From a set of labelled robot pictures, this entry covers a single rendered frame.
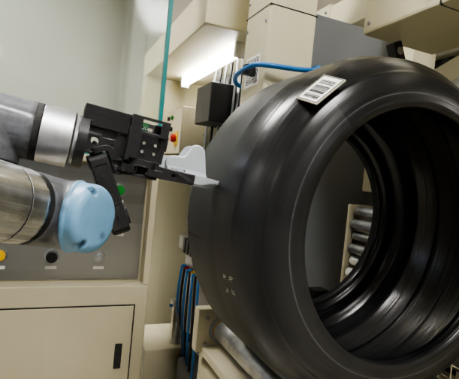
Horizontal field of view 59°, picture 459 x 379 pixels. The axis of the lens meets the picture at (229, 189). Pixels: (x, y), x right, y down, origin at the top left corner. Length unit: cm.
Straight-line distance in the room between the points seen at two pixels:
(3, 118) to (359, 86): 46
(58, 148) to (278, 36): 64
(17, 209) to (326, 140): 39
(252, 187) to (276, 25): 56
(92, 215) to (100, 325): 87
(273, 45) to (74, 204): 71
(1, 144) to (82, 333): 83
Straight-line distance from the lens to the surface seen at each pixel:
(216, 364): 91
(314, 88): 61
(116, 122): 57
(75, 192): 44
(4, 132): 55
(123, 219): 58
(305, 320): 60
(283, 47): 103
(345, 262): 130
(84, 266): 129
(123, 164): 56
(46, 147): 55
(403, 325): 97
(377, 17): 114
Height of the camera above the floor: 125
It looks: 2 degrees down
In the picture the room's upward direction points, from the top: 6 degrees clockwise
